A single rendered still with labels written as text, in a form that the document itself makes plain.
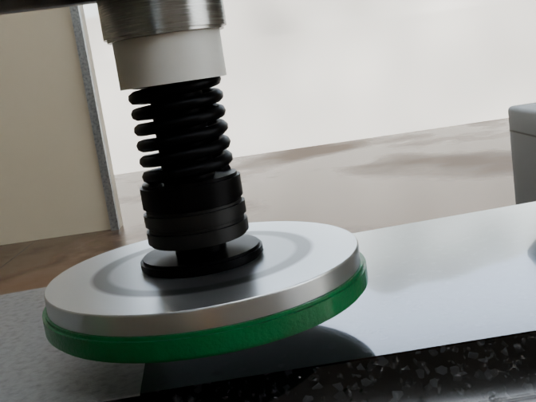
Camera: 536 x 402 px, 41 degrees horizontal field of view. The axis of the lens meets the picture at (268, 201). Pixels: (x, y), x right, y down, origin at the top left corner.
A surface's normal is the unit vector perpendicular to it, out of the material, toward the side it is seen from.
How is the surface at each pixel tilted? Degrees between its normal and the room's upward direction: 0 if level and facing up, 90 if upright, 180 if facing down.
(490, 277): 0
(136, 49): 90
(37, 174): 90
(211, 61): 90
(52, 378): 0
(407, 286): 0
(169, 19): 90
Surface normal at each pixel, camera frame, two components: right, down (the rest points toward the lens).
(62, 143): 0.02, 0.18
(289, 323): 0.50, 0.08
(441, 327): -0.14, -0.97
